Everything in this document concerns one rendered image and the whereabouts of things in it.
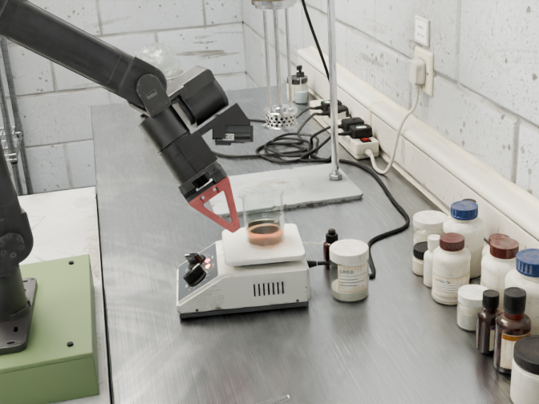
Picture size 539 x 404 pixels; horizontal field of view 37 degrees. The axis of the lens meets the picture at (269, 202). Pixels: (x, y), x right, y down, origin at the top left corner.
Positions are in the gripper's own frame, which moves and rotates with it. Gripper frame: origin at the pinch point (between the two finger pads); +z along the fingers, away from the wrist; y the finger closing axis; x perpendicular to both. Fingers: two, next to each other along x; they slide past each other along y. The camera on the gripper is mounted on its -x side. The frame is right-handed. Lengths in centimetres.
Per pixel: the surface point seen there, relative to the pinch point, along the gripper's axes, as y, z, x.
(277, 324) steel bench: 0.1, 15.4, 3.1
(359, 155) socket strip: 62, 8, -33
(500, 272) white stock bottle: -8.4, 26.4, -26.4
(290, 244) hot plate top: 4.2, 7.7, -5.5
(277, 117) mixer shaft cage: 40.2, -9.3, -20.1
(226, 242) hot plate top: 7.2, 2.0, 2.2
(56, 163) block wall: 252, -50, 43
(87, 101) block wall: 244, -64, 16
